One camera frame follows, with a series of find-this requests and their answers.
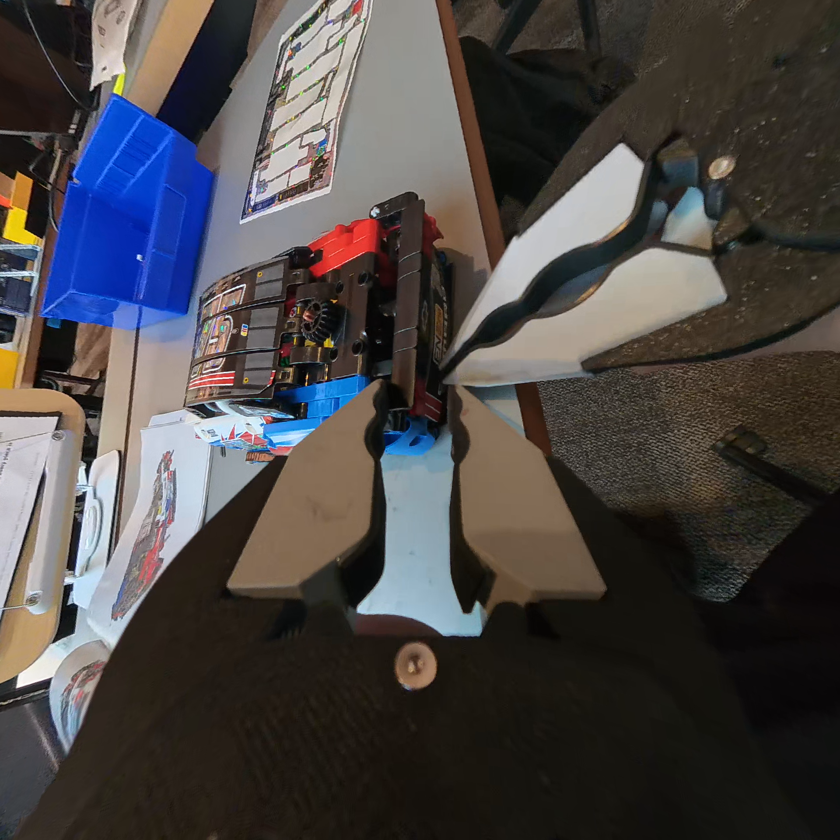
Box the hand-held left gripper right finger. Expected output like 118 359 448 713
448 384 608 614

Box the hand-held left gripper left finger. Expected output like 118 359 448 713
226 379 389 608

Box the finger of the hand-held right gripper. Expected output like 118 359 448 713
441 239 728 388
451 143 652 363

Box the instruction booklet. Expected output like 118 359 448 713
49 410 215 756

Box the red white blue toy car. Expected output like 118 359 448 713
184 192 462 464

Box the holographic sticker sheet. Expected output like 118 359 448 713
239 0 375 226

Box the black office chair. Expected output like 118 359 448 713
710 423 829 508

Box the wooden document stand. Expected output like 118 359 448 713
0 387 87 685

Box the printed instruction sheet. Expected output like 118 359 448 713
0 413 62 609

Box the blue plastic bin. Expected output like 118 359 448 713
39 92 217 331

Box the row of yellow bins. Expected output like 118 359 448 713
0 169 42 389

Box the white paper sheet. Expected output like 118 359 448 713
88 0 143 90

